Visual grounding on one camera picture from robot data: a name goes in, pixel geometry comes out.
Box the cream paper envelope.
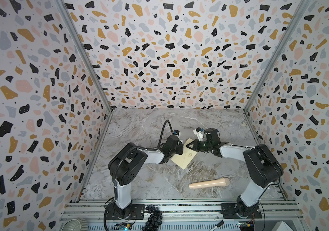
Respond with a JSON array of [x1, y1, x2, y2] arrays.
[[171, 139, 198, 169]]

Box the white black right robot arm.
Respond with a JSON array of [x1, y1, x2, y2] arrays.
[[186, 128, 283, 218]]

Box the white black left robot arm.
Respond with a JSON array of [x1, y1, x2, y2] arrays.
[[107, 135, 184, 219]]

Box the beige toy microphone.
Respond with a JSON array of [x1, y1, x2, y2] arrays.
[[189, 178, 230, 189]]

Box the black bead cluster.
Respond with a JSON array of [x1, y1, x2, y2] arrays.
[[141, 205, 163, 231]]

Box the black marker pen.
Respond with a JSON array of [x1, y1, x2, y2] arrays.
[[209, 220, 224, 231]]

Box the ribbed grey round object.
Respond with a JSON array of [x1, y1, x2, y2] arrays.
[[61, 218, 88, 231]]

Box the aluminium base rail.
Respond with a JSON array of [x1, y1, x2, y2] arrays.
[[60, 199, 309, 231]]

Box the aluminium corner post right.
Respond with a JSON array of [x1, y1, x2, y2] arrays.
[[243, 0, 312, 113]]

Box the aluminium corner post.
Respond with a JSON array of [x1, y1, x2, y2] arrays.
[[243, 0, 312, 113], [53, 0, 113, 113]]

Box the aluminium corner post left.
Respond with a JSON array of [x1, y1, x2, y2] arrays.
[[53, 0, 113, 113]]

